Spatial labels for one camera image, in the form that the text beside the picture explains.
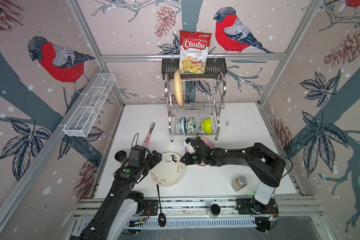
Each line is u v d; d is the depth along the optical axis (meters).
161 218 0.71
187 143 0.83
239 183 0.73
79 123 0.71
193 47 0.83
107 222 0.43
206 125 0.93
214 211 0.65
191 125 0.90
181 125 0.90
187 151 0.81
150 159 0.67
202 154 0.70
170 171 0.83
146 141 0.98
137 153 0.61
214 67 0.95
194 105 1.02
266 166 0.47
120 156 0.81
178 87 0.70
